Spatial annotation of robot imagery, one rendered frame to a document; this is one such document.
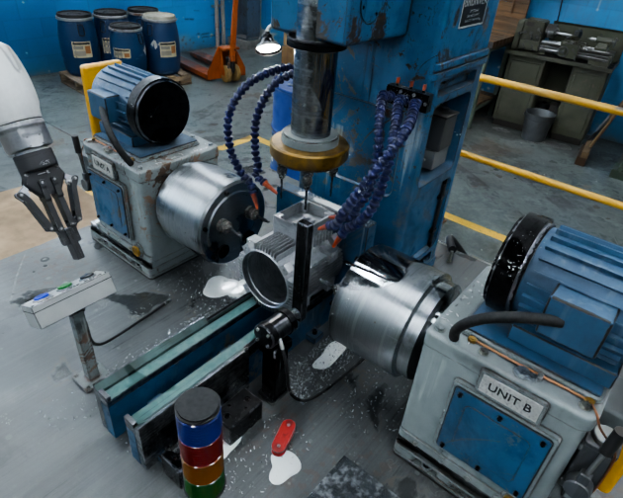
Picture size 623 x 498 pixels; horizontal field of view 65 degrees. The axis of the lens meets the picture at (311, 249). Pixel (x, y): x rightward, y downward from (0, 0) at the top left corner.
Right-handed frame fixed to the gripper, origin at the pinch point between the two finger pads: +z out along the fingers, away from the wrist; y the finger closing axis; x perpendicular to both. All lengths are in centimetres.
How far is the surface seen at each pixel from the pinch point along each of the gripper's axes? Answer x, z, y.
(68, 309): -3.4, 11.8, -7.4
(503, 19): 93, -34, 535
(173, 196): 6.2, -0.6, 31.2
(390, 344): -55, 34, 28
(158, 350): -9.4, 27.9, 4.2
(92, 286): -3.5, 9.5, -1.1
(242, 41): 469, -118, 523
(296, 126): -35, -10, 40
